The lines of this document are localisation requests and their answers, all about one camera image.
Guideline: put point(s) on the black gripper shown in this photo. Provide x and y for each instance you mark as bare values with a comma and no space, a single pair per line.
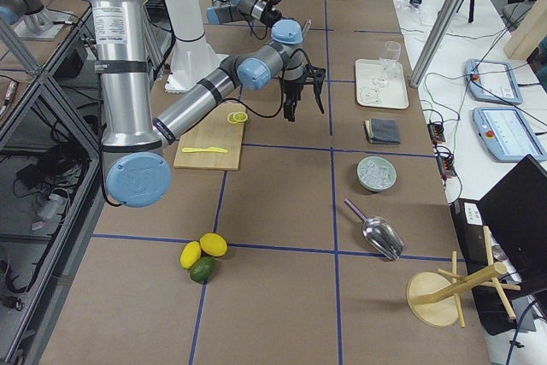
270,14
293,89

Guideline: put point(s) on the yellow lemon half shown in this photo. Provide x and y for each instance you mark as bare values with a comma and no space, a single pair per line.
239,117

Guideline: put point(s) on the steel muddler black tip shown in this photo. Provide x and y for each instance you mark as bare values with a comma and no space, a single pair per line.
306,27

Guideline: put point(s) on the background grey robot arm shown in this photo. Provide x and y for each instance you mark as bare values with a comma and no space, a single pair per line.
13,10

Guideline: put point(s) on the yellow whole lemon right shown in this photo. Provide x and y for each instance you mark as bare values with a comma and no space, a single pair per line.
213,244

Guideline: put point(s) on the yellow whole lemon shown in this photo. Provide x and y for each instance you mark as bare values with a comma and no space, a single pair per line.
213,244
190,254

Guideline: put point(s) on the yellow whole lemon left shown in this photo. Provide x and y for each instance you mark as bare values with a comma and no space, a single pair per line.
190,254

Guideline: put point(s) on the bamboo cutting board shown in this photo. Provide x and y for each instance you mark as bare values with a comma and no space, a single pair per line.
213,130

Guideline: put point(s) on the cream serving tray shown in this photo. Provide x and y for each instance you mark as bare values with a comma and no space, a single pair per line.
380,87

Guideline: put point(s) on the yellow plastic knife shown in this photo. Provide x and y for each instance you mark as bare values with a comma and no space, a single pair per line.
211,149

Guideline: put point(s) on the grey folded cloth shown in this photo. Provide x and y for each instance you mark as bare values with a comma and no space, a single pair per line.
382,131

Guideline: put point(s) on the green bowl with ice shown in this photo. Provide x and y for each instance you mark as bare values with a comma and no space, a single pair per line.
376,174

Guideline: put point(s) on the clear wine glass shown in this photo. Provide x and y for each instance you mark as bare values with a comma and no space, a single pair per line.
388,59

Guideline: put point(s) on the steel ice scoop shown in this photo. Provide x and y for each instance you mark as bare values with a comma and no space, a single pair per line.
379,233

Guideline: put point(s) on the green lime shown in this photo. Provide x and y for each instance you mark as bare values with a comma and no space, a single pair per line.
202,269

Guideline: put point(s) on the upper teach pendant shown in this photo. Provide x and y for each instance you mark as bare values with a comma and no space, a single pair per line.
492,82

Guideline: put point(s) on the teach pendant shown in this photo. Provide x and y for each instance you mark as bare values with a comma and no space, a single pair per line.
492,82
506,134

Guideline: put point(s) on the lower teach pendant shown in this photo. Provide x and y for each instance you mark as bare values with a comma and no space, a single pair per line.
506,134

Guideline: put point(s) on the wooden mug tree stand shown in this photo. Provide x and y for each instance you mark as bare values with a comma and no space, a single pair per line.
435,297

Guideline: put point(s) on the black laptop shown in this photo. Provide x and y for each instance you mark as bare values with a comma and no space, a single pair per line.
514,209

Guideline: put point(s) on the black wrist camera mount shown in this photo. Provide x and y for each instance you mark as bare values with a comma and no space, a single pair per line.
316,77

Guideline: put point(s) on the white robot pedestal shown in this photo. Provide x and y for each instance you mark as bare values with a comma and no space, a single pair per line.
193,58

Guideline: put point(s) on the aluminium frame post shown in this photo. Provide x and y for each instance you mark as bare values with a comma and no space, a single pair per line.
434,40

